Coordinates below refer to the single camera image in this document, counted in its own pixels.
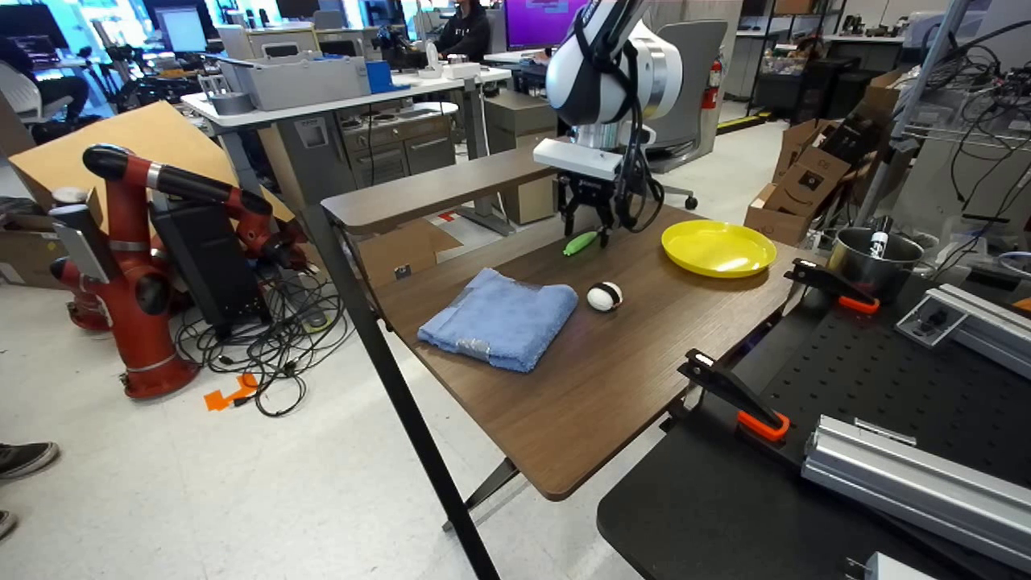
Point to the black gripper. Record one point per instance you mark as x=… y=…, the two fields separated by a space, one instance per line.
x=601 y=199

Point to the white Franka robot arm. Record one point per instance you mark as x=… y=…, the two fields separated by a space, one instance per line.
x=645 y=77

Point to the white and black ball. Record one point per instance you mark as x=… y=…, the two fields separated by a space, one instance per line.
x=601 y=298

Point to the tan drawer cabinet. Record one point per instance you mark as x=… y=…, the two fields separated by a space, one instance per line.
x=525 y=117

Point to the yellow plate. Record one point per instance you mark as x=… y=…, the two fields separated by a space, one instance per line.
x=716 y=251

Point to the blue folded towel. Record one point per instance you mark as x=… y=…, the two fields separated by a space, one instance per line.
x=500 y=319

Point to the wooden raised shelf board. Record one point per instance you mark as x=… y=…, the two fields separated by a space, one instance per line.
x=431 y=190

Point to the red fire extinguisher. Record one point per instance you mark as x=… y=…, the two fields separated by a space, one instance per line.
x=713 y=86

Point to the small black box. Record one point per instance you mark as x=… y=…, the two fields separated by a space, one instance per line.
x=405 y=271

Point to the black orange bar clamp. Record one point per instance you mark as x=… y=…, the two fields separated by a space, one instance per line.
x=719 y=389
x=824 y=280

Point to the purple monitor screen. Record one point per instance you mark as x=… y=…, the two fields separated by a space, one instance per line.
x=542 y=20

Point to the stacked cardboard boxes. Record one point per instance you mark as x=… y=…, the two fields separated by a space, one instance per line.
x=806 y=182

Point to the person in dark clothing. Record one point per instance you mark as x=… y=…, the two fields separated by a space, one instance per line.
x=464 y=31

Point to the steel pot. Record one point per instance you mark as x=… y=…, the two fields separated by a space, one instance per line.
x=859 y=271

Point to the grey standing desk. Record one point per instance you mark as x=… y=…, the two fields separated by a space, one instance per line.
x=301 y=108

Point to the black perforated breadboard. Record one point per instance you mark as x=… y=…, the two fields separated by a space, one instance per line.
x=859 y=389

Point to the orange floor marker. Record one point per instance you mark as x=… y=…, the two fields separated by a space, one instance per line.
x=230 y=393

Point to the tan cardboard panel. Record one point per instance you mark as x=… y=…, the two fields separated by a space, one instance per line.
x=140 y=141

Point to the red Sawyer robot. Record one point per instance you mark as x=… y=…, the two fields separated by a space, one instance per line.
x=134 y=280

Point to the dark shoe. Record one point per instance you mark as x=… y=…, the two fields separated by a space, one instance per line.
x=25 y=459

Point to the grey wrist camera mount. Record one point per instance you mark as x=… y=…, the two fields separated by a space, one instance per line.
x=583 y=158

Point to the black table frame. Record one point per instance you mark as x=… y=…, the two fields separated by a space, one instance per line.
x=397 y=397

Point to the aluminium extrusion rail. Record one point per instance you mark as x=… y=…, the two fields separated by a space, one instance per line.
x=912 y=489
x=977 y=323

